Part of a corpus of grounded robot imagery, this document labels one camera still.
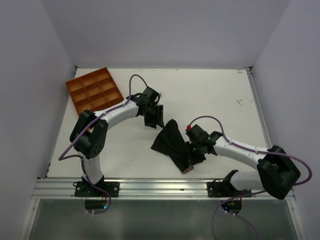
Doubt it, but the aluminium front rail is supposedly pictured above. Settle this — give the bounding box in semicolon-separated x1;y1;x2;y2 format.
32;177;297;200

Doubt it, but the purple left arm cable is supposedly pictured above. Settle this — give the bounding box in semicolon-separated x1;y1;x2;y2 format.
58;74;148;216

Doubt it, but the orange compartment tray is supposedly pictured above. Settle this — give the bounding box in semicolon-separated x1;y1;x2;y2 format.
65;67;124;115

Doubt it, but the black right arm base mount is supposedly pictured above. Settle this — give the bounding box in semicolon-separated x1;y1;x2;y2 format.
206;170;252;198

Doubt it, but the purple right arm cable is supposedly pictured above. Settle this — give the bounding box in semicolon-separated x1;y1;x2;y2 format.
188;115;313;240

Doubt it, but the black striped underwear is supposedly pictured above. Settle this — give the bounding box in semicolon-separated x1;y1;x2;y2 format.
151;119;205;174

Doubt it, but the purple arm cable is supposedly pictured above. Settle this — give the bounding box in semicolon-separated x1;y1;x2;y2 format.
58;74;148;216
188;115;313;240

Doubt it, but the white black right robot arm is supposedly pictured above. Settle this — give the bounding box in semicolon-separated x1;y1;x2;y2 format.
185;124;301;200

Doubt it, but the aluminium right side rail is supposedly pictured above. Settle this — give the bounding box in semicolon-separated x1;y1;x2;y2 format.
244;67;273;148

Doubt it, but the aluminium rail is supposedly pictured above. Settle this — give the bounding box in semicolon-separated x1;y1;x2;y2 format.
244;67;273;148
32;177;297;200

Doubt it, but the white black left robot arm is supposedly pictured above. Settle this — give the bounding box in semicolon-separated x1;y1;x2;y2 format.
69;87;164;197

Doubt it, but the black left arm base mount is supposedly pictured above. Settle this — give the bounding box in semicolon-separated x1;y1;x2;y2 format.
72;177;120;198

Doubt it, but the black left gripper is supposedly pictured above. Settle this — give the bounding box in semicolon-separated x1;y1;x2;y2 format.
144;103;164;129

